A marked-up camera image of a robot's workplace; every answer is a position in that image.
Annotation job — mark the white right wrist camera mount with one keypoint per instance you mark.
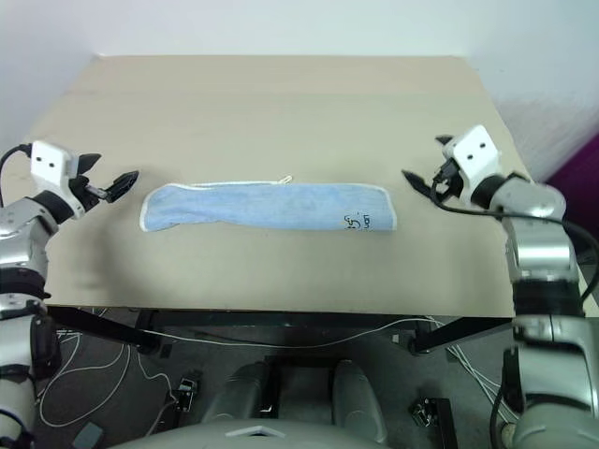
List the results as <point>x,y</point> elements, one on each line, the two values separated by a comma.
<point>475,152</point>

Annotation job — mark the black caster clamp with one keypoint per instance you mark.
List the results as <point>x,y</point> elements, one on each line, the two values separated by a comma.
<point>187,390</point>
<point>433,416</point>

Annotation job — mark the grey rounded leg cover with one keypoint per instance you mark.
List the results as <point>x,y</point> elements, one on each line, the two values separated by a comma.
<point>358,397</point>
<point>245,390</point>

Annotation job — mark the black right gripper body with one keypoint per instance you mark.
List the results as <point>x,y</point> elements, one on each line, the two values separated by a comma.
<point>447,181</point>

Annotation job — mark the light blue towel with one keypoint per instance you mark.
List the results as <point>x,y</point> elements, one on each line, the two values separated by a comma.
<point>262,206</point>

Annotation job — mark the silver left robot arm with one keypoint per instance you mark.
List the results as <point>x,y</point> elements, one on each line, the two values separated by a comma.
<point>18,234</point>

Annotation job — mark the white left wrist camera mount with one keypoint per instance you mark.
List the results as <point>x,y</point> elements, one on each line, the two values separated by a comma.
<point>49,161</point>

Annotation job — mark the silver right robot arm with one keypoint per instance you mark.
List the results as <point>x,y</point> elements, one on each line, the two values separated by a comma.
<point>538,243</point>

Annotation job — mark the grey floor pedal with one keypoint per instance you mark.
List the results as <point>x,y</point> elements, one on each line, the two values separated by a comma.
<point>88,436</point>

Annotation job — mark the grey robot torso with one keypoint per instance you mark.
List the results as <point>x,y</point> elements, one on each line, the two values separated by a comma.
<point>252,437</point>

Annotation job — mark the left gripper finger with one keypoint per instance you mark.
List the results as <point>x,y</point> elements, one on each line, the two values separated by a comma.
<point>87,163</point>
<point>122,184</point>

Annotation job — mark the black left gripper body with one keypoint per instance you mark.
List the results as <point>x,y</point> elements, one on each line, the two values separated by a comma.
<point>87,190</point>

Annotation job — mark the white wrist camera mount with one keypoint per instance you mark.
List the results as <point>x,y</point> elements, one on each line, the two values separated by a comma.
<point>475,152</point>
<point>49,161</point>

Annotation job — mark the purple object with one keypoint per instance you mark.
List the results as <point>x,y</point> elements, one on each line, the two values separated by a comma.
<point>578,163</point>

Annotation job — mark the black table frame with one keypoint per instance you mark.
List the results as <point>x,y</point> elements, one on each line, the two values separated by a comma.
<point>281,321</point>

